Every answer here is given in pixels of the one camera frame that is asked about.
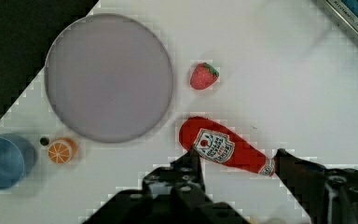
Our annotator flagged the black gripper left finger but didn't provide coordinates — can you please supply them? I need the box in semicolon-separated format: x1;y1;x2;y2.
83;150;249;224

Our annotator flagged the black table hole plug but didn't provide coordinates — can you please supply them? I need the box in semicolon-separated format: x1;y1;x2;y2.
39;136;49;146

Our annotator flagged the blue cup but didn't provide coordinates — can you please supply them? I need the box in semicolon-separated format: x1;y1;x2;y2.
0;133;36;190

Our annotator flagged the orange slice toy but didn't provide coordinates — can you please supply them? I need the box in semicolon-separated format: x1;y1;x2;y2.
48;137;77;164

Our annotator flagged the red plush strawberry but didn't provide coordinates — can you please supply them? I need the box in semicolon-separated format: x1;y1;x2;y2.
190;63;219;90

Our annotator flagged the red plush ketchup bottle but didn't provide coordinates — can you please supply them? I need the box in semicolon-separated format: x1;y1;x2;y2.
179;117;275;176

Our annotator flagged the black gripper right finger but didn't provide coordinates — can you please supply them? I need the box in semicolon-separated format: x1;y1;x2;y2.
274;148;358;224

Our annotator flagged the grey round plate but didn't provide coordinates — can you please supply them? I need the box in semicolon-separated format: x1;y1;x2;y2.
45;14;173;143

